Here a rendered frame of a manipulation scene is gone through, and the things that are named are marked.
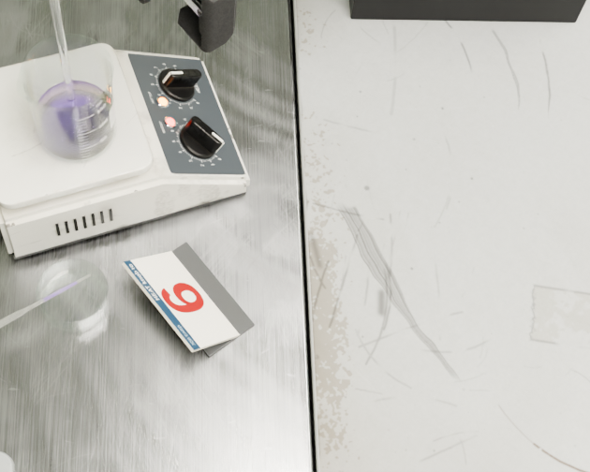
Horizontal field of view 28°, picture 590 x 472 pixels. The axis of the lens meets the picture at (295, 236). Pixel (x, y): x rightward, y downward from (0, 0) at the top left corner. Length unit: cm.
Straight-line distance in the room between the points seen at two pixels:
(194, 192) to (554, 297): 30
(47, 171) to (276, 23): 29
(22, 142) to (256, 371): 25
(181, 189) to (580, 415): 36
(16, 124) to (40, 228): 8
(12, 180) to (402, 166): 33
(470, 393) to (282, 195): 22
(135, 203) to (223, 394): 16
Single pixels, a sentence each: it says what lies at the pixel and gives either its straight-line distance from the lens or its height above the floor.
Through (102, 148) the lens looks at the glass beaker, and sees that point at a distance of 88.
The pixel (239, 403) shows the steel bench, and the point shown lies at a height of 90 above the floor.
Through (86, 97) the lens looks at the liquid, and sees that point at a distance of 89.
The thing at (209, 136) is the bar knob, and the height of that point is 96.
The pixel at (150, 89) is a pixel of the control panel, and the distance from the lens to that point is 95.
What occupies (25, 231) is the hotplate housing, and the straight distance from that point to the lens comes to 91.
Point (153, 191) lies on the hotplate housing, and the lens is 91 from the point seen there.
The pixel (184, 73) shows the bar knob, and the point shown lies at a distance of 96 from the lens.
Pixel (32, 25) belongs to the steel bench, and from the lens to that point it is 107.
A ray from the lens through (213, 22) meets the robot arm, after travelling 74.
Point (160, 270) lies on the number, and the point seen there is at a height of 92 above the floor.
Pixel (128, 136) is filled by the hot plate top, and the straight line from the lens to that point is 90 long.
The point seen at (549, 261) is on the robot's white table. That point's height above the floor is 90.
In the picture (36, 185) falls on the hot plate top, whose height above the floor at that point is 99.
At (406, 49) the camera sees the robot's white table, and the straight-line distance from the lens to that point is 107.
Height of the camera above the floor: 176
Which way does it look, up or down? 63 degrees down
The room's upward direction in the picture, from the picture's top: 10 degrees clockwise
